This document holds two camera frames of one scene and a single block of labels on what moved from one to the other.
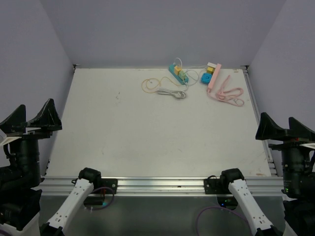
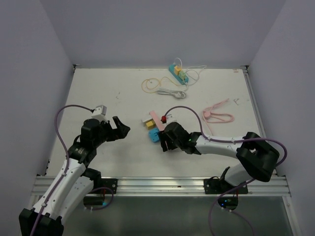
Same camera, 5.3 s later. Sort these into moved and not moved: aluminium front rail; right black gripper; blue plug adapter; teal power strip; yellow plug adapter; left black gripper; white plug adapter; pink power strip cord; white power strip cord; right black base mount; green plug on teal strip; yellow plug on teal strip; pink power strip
Moved: pink power strip cord; right black gripper; white plug adapter; yellow plug adapter; left black gripper; pink power strip; blue plug adapter
Not moved: teal power strip; yellow plug on teal strip; green plug on teal strip; right black base mount; aluminium front rail; white power strip cord
